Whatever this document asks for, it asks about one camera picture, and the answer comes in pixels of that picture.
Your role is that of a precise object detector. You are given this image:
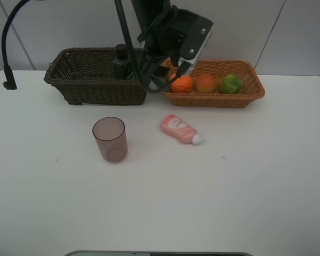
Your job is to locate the light brown wicker basket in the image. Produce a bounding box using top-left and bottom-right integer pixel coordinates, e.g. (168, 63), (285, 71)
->
(163, 60), (265, 108)

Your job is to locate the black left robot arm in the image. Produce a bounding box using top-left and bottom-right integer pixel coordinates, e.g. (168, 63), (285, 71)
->
(132, 1), (213, 93)

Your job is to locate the grey robot base edge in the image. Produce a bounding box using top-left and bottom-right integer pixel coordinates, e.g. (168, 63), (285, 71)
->
(66, 251), (251, 256)

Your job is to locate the dark brown wicker basket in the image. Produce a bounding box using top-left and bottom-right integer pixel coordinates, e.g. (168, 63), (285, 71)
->
(44, 47), (147, 106)

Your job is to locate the green lettuce head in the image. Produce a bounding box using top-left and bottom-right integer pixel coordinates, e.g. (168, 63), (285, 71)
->
(219, 74), (243, 94)

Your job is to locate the translucent pink plastic cup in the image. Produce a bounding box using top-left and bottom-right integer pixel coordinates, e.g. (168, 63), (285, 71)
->
(92, 117), (128, 163)

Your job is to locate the orange tangerine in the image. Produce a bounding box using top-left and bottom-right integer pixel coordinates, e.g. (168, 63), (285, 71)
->
(170, 75), (194, 93)

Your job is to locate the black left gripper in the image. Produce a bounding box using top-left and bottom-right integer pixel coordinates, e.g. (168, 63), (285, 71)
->
(138, 6), (200, 90)

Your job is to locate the red yellow peach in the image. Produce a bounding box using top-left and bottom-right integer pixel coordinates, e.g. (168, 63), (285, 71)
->
(195, 73), (218, 94)

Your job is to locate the pink squeeze bottle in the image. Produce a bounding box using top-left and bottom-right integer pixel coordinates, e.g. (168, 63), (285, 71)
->
(161, 115), (203, 146)

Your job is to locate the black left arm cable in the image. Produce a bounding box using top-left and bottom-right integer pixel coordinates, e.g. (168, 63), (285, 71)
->
(1, 0), (187, 94)

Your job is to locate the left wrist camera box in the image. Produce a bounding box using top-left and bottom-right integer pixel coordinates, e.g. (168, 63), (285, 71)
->
(178, 16), (213, 76)

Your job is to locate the dark green pump bottle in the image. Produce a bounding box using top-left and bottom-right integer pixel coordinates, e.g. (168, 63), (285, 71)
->
(113, 44), (136, 80)

